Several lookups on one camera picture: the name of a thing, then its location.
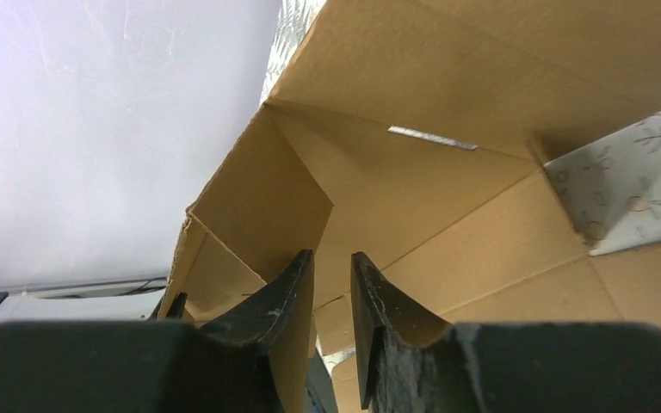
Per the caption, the brown cardboard box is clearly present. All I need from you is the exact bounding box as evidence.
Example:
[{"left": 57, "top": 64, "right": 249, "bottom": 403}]
[{"left": 160, "top": 1, "right": 661, "bottom": 412}]

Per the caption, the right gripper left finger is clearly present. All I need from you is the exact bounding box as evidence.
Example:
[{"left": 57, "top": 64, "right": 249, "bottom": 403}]
[{"left": 0, "top": 250, "right": 313, "bottom": 412}]

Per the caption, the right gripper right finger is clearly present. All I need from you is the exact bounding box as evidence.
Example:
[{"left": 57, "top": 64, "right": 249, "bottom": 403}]
[{"left": 350, "top": 252, "right": 661, "bottom": 412}]

